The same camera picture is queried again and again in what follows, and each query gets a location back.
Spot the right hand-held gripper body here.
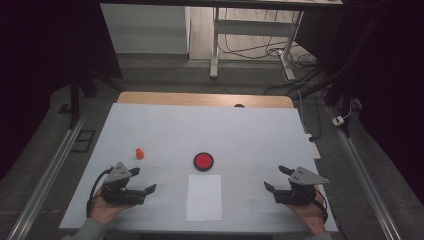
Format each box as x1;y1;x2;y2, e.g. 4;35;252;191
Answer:
273;166;330;206

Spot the white power strip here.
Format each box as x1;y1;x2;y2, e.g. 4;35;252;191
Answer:
304;132;322;161

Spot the round red ink pad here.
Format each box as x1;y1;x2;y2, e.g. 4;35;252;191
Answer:
193;151;215;173

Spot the black metal stand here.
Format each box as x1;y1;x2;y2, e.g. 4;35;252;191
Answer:
293;58;362;138
67;64;125;130

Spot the black floor cable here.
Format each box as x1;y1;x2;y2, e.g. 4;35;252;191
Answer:
263;68;322;96

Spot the white table cover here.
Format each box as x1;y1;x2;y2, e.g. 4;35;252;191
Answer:
58;102;339;234

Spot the black floor plate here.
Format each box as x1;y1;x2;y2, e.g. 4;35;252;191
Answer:
70;128;97;154

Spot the white metal desk frame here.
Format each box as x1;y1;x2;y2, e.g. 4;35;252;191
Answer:
209;5;305;82

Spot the dark curtain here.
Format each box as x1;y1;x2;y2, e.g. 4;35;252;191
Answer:
0;0;123;183
295;0;424;204

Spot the metal floor rail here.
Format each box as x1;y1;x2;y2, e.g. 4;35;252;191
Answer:
327;107;403;240
5;109;90;240

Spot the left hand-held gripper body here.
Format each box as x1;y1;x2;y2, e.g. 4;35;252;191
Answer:
100;161;148;206

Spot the white paper sheet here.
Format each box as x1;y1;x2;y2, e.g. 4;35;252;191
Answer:
185;173;224;223

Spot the light grey cabinet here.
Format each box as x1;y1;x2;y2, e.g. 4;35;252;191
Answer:
100;3;191;55

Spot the person's right hand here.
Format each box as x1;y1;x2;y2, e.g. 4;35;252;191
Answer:
286;190;330;235

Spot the person's left hand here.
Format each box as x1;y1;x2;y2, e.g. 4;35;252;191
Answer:
88;186;135;225

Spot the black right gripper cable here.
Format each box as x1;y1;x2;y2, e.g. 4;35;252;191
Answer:
314;187;330;224

